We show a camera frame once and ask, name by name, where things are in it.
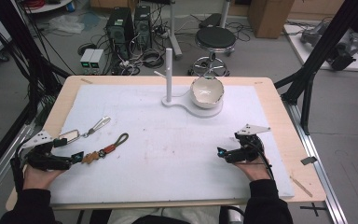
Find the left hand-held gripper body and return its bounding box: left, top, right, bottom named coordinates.
left=21, top=130, right=73, bottom=172

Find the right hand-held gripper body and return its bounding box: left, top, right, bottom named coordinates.
left=225, top=124, right=271, bottom=163

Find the brown leather cord keychain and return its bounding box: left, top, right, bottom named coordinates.
left=81, top=133, right=130, bottom=165

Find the white key stand with peg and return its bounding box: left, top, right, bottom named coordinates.
left=153, top=48, right=225, bottom=119

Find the person's left hand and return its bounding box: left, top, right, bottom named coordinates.
left=22, top=163, right=66, bottom=191

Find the person's right hand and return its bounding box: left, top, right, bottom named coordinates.
left=234, top=155, right=271, bottom=182

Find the wooden table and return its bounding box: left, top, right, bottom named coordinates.
left=5, top=75, right=327, bottom=212

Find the white ceramic bowl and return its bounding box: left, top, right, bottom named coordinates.
left=189, top=77, right=225, bottom=110

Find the white foam mat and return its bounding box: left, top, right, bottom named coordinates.
left=48, top=83, right=296, bottom=207

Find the black tape piece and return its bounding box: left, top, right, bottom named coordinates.
left=299, top=156, right=319, bottom=166

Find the thin wooden stick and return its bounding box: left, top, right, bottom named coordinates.
left=289, top=175, right=313, bottom=198

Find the grey bench power supply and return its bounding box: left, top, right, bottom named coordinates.
left=89, top=49, right=106, bottom=76
left=79, top=48, right=96, bottom=76

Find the black tape cross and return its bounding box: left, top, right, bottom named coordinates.
left=299, top=202, right=327, bottom=217

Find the black round stool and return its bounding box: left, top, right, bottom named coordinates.
left=187, top=26, right=238, bottom=77

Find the white floor board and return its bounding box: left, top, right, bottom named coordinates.
left=283, top=23, right=358, bottom=73

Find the clear plastic bag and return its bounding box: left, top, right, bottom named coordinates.
left=48, top=14, right=86, bottom=35

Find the black foot pedal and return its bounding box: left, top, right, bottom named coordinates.
left=198, top=12, right=222, bottom=30

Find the brown cardboard box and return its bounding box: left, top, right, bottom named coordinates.
left=247, top=0, right=296, bottom=39

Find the white metal desk leg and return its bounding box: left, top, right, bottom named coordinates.
left=167, top=0, right=184, bottom=61

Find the large black computer tower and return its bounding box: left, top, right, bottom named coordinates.
left=105, top=7, right=135, bottom=61

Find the grey machine on board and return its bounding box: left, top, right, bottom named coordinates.
left=300, top=21, right=358, bottom=71

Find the white round table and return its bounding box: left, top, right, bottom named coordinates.
left=21, top=0, right=75, bottom=14

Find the slim black computer tower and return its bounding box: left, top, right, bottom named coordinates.
left=133, top=5, right=153, bottom=51

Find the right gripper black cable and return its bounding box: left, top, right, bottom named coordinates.
left=248, top=139, right=276, bottom=181

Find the aluminium rail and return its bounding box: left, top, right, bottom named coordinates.
left=0, top=122, right=37, bottom=206
left=282, top=100, right=350, bottom=224

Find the black frame strut with cables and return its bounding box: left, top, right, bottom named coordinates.
left=0, top=0, right=73, bottom=125

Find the coiled black cable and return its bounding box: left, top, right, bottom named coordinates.
left=142, top=49, right=166, bottom=70

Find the white metal post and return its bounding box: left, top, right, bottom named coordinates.
left=218, top=0, right=233, bottom=30

